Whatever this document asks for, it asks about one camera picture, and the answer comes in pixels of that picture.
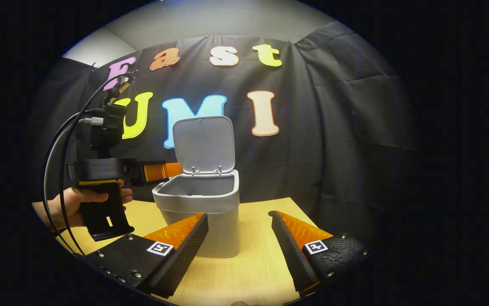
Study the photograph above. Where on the wooden desktop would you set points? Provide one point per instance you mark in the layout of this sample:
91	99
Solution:
248	263

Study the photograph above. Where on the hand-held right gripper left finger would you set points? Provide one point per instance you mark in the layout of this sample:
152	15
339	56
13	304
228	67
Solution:
185	259

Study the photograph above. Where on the black backdrop cloth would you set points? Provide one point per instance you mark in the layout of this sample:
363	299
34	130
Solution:
312	148

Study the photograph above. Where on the white desktop garbage bin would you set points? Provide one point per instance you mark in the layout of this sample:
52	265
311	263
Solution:
219	229

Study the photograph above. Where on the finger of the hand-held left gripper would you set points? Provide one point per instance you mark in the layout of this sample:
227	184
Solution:
159	171

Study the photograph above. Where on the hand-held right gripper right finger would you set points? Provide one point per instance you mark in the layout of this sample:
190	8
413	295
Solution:
291	255

